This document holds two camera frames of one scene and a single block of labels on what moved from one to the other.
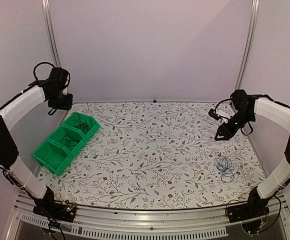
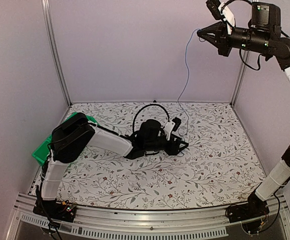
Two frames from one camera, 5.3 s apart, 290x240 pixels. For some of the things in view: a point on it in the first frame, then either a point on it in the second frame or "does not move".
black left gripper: x=67 y=106 → x=173 y=148
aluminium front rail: x=197 y=223 does not move
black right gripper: x=228 y=133 → x=220 y=40
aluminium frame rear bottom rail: x=151 y=102 does not move
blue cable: x=224 y=164 → x=185 y=89
